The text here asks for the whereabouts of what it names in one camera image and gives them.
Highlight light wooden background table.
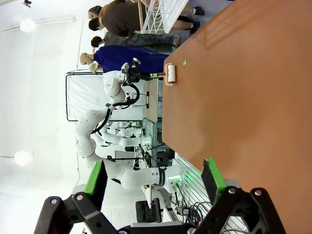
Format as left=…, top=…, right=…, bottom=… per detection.
left=142, top=79, right=159, bottom=123

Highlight white screen black frame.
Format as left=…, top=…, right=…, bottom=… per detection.
left=65, top=70, right=108, bottom=122

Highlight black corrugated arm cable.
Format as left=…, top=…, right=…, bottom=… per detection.
left=91, top=81, right=141, bottom=135

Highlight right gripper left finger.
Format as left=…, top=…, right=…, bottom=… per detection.
left=33, top=160, right=120, bottom=234

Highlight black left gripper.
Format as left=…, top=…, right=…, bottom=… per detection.
left=126, top=67, right=157, bottom=84

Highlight person in grey clothes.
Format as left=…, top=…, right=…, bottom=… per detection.
left=91, top=33, right=181, bottom=47

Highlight white ceiling conduit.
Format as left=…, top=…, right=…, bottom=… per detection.
left=33, top=15, right=77, bottom=25

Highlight white plastic drain tray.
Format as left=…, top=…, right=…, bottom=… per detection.
left=165, top=0, right=190, bottom=33

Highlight person with green cap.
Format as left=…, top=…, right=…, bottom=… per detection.
left=87, top=5, right=104, bottom=20

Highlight person in brown shirt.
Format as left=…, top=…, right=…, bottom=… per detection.
left=88, top=0, right=201, bottom=38

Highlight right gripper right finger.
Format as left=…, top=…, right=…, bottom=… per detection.
left=195, top=157, right=286, bottom=234

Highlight person in blue shirt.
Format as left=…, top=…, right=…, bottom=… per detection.
left=79, top=45, right=170, bottom=74

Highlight black cable bundle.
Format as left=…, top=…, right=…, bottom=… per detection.
left=169, top=190, right=214, bottom=221

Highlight round ceiling lamp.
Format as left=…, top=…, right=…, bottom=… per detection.
left=19, top=18, right=34, bottom=33
left=13, top=150, right=32, bottom=167

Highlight white wire dish rack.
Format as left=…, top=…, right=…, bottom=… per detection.
left=137, top=0, right=190, bottom=34

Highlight black padded case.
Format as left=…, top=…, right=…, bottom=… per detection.
left=135, top=197, right=163, bottom=223

